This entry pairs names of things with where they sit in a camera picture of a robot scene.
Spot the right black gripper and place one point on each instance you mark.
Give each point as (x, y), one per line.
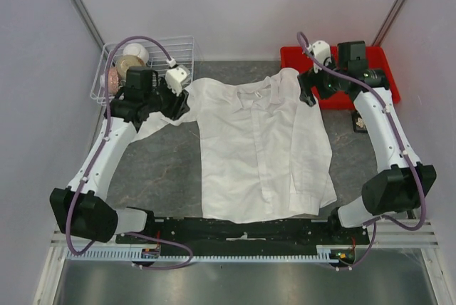
(308, 80)

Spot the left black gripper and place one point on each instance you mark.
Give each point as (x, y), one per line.
(179, 105)

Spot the white button shirt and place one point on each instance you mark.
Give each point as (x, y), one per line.
(265, 154)

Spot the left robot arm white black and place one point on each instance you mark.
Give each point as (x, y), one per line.
(80, 208)

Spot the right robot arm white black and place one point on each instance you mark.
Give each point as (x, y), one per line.
(402, 181)

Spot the black brooch box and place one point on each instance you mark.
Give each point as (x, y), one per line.
(354, 115)

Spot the flower brooch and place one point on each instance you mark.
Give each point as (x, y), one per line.
(360, 123)

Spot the beige ceramic bowl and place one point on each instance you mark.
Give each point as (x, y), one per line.
(126, 62)

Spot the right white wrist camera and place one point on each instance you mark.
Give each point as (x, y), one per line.
(320, 53)

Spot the white wire dish rack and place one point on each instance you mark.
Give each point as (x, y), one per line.
(181, 48)

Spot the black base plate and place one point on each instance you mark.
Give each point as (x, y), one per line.
(236, 247)

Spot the light blue cable duct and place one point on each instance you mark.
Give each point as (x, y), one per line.
(127, 254)

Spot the aluminium frame rail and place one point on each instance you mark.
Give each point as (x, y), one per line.
(409, 233)

